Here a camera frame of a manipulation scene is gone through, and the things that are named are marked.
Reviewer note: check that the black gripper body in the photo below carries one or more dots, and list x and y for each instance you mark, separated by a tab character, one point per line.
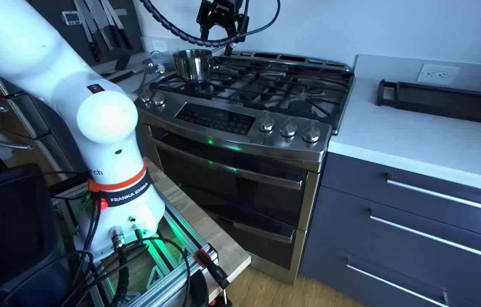
225	9

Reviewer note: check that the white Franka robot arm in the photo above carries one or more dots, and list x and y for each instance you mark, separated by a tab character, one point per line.
25	45

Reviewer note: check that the silver steel pot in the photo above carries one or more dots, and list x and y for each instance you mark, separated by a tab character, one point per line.
192	66

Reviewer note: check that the black cast iron grate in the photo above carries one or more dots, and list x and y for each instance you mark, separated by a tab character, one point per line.
252	91

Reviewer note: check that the silver stove knob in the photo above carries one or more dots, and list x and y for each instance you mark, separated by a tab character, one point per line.
146	100
289	130
267	125
312	136
160	103

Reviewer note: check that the stainless steel gas range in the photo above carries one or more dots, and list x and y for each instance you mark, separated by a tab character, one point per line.
235	188

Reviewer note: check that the wooden mounting board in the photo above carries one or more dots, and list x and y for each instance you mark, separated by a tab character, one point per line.
207	228

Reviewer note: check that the black rectangular tray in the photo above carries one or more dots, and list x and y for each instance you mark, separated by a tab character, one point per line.
451	103

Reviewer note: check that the red and black clamp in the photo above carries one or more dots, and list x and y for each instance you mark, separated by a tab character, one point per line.
213	267

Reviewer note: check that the black bin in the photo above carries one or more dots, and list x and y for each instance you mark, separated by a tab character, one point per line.
8	228

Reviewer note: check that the white wall outlet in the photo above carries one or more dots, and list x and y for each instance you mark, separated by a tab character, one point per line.
160	45
438	74

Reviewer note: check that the dark wall knife rack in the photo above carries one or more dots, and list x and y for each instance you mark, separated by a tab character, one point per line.
98	28

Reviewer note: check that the aluminium profile frame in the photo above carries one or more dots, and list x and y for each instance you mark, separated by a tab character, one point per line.
167	291

